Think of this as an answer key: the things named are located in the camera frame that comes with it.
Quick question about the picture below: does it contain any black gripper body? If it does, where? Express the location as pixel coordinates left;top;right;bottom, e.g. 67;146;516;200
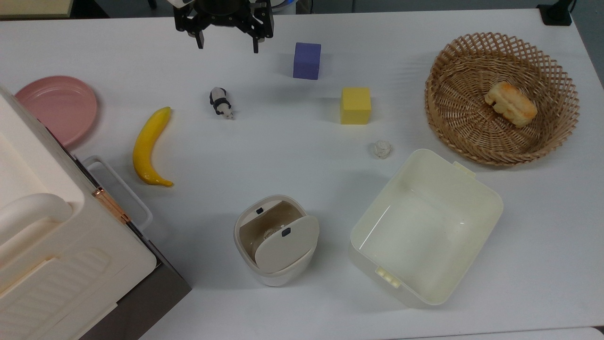
194;0;255;27

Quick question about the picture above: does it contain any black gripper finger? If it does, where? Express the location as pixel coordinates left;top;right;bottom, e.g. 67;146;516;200
241;2;275;54
173;8;209;50

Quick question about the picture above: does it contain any crumpled paper inside trash can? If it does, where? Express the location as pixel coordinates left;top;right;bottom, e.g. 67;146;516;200
257;226;284;246

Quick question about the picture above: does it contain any white swing-lid trash can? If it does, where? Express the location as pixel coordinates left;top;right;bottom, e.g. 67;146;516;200
234;195;320;287

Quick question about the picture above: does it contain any purple foam cube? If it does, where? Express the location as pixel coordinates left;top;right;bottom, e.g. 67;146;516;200
293;42;322;80

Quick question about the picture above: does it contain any black and white panda toy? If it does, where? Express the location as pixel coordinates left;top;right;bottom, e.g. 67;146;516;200
210;87;235;120

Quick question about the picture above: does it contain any yellow foam cube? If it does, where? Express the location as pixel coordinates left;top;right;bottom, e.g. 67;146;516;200
340;87;372;125

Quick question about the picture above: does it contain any yellow banana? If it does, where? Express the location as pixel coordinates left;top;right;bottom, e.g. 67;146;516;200
133;107;175;187

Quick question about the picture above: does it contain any pink plate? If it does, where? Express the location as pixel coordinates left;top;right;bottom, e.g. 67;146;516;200
15;76;99;148

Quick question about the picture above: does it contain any wooden side table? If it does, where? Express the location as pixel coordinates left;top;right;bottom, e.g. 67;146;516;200
0;0;76;20

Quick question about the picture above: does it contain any woven wicker basket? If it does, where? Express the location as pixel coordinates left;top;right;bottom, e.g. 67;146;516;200
424;32;580;166

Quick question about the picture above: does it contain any golden toy bread piece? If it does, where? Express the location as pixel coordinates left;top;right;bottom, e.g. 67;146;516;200
484;82;538;128

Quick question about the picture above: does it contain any cream plastic bin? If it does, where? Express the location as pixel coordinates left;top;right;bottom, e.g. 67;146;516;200
349;149;504;308

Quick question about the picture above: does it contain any white cabinet appliance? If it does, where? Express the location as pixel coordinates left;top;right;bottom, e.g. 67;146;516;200
0;85;192;340

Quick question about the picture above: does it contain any black table clamp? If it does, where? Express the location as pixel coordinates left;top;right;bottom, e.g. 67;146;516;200
537;0;578;26

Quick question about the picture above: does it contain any clear plastic handle frame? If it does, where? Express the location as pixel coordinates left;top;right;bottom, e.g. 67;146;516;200
81;155;154;233

